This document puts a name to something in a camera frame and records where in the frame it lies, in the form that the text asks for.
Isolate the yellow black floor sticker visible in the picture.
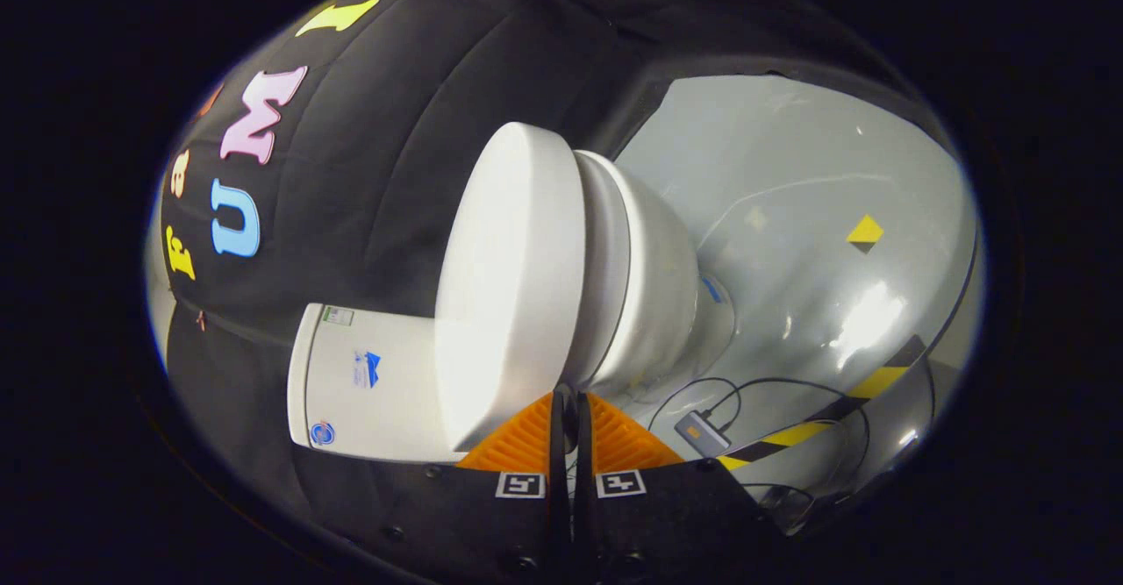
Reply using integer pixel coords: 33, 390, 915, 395
846, 213, 885, 255

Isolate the black cable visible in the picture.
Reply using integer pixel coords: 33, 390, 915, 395
724, 378, 871, 486
647, 377, 743, 433

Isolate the white toilet seat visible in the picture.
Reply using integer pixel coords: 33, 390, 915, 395
574, 151, 633, 389

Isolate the white toilet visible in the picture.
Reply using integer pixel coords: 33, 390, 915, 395
287, 151, 737, 464

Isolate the small grey device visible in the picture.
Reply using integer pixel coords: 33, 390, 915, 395
673, 410, 732, 458

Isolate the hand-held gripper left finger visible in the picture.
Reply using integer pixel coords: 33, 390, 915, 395
355, 388, 573, 585

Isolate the white toilet lid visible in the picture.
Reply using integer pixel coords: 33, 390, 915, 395
435, 122, 588, 453

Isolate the black backdrop cloth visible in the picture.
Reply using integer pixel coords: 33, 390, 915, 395
158, 0, 948, 568

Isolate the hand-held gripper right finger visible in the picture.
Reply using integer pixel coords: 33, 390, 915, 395
572, 388, 790, 585

